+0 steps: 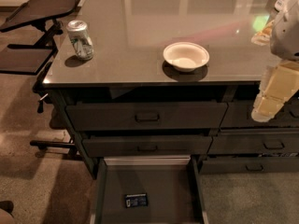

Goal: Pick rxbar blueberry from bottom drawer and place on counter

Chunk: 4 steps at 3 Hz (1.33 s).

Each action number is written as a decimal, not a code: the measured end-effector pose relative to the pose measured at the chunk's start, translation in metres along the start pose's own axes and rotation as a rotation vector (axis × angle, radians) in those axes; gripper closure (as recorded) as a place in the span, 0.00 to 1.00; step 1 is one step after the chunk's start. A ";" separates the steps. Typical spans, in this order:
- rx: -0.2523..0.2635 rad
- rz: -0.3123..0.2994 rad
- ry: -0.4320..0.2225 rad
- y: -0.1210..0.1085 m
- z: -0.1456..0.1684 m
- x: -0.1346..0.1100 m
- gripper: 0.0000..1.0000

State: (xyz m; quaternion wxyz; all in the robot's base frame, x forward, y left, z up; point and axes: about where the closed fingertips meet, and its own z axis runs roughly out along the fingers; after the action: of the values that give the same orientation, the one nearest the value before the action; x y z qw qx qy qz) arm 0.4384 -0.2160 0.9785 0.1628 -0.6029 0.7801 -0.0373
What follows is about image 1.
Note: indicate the bottom right drawer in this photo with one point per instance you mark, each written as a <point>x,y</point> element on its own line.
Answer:
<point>250,165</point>

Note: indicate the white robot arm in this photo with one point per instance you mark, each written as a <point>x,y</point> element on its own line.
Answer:
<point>284,40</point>

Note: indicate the dark adjustable stand table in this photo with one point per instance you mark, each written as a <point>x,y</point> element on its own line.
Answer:
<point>43,15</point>

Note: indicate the top left drawer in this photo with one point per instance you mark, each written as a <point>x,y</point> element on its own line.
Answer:
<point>145,116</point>

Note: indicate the silver green soda can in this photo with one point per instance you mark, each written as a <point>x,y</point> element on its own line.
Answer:
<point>80,39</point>

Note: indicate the top right drawer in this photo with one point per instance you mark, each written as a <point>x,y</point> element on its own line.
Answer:
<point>238,115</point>

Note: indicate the dark grey drawer cabinet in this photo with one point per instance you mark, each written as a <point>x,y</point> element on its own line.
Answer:
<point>128,66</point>

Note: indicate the blue rxbar blueberry bar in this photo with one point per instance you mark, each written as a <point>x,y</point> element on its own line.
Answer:
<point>136,200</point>

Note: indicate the middle right drawer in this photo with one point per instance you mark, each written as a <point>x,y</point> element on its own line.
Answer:
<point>254,143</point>

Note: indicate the white paper bowl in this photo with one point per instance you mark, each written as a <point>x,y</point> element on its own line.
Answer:
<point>186,56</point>

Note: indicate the open bottom left drawer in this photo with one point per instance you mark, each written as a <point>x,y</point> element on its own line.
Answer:
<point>172,184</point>

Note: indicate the middle left drawer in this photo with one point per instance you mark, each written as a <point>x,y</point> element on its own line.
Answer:
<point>146,145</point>

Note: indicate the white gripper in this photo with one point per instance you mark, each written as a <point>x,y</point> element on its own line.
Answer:
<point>286,34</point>

